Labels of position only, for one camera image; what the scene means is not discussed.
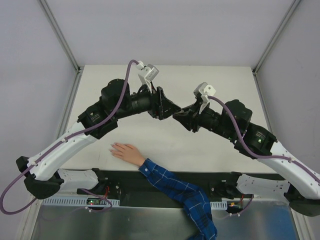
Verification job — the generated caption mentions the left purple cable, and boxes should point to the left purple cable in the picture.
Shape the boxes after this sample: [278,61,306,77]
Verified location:
[0,59,141,216]

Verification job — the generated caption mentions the white cable duct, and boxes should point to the white cable duct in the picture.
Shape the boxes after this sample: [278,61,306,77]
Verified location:
[42,196,120,208]

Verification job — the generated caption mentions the purple cable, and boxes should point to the purple cable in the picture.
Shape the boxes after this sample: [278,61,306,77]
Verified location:
[0,59,141,216]
[207,95,320,183]

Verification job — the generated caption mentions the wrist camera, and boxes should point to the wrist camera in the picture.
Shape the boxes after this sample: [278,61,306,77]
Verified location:
[193,82,216,114]
[136,61,159,93]

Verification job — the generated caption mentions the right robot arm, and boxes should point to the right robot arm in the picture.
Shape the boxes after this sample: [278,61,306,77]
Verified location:
[173,97,320,217]

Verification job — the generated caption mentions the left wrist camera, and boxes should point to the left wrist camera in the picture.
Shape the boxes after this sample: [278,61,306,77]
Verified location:
[136,61,159,93]

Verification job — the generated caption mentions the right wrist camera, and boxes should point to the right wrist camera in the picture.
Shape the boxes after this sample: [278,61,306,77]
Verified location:
[193,82,216,114]

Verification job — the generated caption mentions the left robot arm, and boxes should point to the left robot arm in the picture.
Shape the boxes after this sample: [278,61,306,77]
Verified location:
[16,79,180,200]

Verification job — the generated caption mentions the blue plaid sleeve forearm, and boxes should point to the blue plaid sleeve forearm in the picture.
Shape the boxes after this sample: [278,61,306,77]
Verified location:
[138,158,218,240]

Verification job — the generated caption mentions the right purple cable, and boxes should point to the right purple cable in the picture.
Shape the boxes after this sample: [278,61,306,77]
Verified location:
[207,95,320,183]

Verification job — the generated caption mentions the person's hand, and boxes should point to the person's hand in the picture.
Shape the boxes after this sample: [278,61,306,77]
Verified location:
[109,142,146,167]

